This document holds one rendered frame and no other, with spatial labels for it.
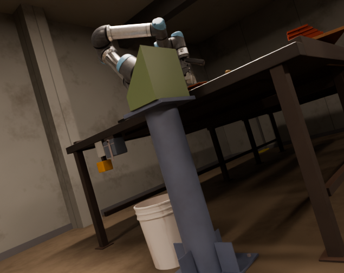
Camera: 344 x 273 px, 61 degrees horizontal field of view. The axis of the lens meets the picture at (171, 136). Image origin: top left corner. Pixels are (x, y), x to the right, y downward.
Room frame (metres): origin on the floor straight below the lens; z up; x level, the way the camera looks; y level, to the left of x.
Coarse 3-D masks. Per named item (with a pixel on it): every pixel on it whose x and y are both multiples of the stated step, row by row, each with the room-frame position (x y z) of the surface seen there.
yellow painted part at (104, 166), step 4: (104, 156) 2.26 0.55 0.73; (104, 160) 2.25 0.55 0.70; (108, 160) 2.24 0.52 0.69; (100, 164) 2.23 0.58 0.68; (104, 164) 2.21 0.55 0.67; (108, 164) 2.24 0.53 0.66; (100, 168) 2.24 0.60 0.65; (104, 168) 2.21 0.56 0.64; (108, 168) 2.23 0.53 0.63; (112, 168) 2.25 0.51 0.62; (100, 172) 2.25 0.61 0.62
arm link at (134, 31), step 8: (136, 24) 1.70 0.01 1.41; (144, 24) 1.68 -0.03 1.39; (152, 24) 1.66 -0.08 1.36; (160, 24) 1.64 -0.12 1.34; (96, 32) 1.73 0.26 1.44; (104, 32) 1.71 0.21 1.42; (112, 32) 1.71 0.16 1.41; (120, 32) 1.71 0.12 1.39; (128, 32) 1.70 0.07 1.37; (136, 32) 1.69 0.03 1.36; (144, 32) 1.69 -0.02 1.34; (152, 32) 1.68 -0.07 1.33; (160, 32) 1.68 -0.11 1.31; (96, 40) 1.75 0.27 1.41; (104, 40) 1.74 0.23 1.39; (112, 40) 1.77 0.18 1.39; (160, 40) 1.72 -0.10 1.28
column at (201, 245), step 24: (192, 96) 1.47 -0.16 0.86; (168, 120) 1.39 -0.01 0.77; (168, 144) 1.38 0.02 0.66; (168, 168) 1.39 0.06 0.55; (192, 168) 1.42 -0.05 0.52; (168, 192) 1.43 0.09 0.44; (192, 192) 1.39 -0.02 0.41; (192, 216) 1.38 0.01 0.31; (192, 240) 1.39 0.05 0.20; (216, 240) 1.44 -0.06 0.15; (192, 264) 1.39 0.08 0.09; (216, 264) 1.40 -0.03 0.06; (240, 264) 1.43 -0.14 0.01
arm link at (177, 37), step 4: (176, 32) 1.77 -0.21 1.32; (180, 32) 1.78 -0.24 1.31; (172, 36) 1.78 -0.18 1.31; (176, 36) 1.77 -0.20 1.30; (180, 36) 1.77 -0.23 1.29; (172, 40) 1.77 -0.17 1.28; (176, 40) 1.77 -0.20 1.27; (180, 40) 1.77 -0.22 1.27; (184, 40) 1.79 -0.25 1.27; (176, 44) 1.78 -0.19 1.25; (180, 44) 1.77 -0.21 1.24; (184, 44) 1.78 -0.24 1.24; (176, 48) 1.78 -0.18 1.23
